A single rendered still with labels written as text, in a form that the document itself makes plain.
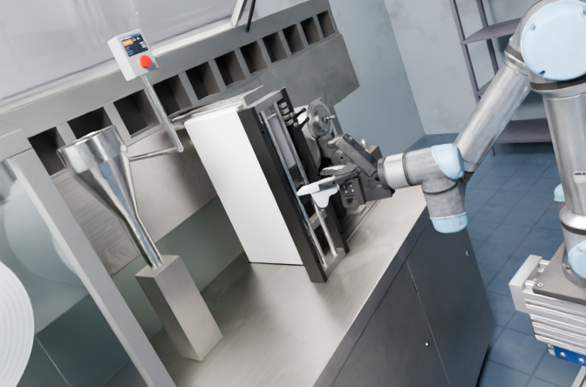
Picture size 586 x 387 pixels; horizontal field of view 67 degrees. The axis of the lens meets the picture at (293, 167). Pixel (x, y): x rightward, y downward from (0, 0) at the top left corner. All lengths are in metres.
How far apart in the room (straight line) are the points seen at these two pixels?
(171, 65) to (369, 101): 2.95
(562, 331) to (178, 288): 0.97
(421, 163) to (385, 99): 3.55
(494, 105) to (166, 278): 0.85
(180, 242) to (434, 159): 0.90
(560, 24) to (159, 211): 1.16
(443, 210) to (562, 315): 0.47
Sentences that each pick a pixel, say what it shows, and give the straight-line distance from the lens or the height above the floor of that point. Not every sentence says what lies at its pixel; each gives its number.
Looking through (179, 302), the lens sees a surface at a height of 1.07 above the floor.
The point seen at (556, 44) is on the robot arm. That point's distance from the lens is 0.84.
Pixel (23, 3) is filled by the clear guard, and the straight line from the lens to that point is 1.20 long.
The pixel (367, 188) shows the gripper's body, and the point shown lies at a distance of 1.02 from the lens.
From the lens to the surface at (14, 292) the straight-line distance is 0.73.
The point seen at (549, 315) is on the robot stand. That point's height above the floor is 0.70.
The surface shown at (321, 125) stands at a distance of 1.52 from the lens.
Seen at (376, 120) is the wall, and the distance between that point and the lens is 4.36.
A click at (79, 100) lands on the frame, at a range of 1.40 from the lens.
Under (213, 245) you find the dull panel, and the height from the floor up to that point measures 1.00.
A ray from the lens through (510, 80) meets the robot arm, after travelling 1.01.
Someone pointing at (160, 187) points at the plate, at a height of 1.28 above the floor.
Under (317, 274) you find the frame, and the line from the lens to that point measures 1.30.
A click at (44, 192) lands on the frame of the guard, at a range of 0.73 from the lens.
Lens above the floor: 1.59
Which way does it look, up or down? 17 degrees down
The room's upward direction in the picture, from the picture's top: 23 degrees counter-clockwise
